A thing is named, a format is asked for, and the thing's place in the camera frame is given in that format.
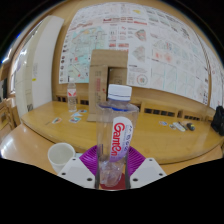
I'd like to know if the narrow wall poster sheet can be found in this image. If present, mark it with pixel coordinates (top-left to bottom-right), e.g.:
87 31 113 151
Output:
199 34 224 111

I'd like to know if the white ceramic mug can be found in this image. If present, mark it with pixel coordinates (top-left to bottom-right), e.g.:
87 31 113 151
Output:
47 142 77 175

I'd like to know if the brown cardboard box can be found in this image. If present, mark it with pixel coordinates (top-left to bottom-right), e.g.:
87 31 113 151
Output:
86 49 130 123

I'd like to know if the small red-labelled water bottle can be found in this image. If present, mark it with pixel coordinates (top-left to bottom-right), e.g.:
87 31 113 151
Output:
66 77 78 113

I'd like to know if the clear plastic water bottle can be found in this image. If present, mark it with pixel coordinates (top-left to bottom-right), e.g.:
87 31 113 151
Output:
96 83 140 188

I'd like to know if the large wall poster sheet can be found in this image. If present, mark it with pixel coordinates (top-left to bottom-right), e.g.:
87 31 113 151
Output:
58 2 214 106

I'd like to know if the white marker pen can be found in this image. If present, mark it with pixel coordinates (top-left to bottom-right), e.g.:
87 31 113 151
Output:
172 121 186 132

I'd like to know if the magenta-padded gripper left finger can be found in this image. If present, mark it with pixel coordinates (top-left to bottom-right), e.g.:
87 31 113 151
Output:
57 144 101 190

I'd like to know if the white door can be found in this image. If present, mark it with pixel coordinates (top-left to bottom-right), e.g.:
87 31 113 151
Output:
14 15 65 118

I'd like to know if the black bag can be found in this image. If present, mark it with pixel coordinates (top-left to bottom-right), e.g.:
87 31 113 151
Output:
210 105 224 137

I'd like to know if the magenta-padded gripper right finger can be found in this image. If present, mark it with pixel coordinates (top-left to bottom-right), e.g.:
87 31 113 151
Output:
125 145 167 190

